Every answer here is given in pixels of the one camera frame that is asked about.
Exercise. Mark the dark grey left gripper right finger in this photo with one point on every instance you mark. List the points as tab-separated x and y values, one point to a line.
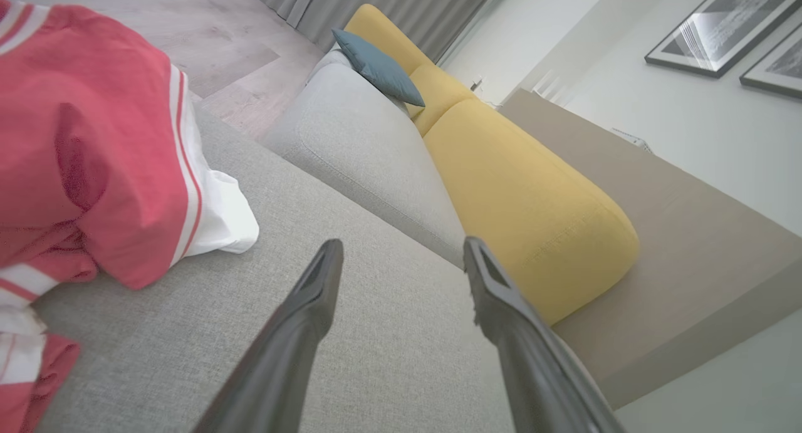
520	345

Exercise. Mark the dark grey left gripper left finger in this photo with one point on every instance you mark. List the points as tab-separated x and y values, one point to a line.
294	333

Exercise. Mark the red Bulls 23 jersey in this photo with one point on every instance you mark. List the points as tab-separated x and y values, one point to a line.
113	138

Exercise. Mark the grey fabric sofa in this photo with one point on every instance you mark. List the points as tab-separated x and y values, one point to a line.
376	370

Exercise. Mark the large yellow backrest cushion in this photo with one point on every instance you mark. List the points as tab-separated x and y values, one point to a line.
526	207

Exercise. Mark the grey sofa seat cushion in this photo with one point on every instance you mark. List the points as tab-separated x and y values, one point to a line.
363	145

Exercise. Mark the red shorts with white trim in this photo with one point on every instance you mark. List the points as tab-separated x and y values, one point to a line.
53	364

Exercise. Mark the blue throw pillow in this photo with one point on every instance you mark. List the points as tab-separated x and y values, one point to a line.
376	66

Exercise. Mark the grey curtain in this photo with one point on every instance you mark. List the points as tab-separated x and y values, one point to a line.
388	7

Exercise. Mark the large black framed picture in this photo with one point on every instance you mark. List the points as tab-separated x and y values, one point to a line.
727	26

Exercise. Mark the small black framed picture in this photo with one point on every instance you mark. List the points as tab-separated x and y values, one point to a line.
780	66

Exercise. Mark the white wall device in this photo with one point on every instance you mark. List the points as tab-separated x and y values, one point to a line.
633	140

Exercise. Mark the white wall socket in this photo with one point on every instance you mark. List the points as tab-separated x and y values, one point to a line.
477	84

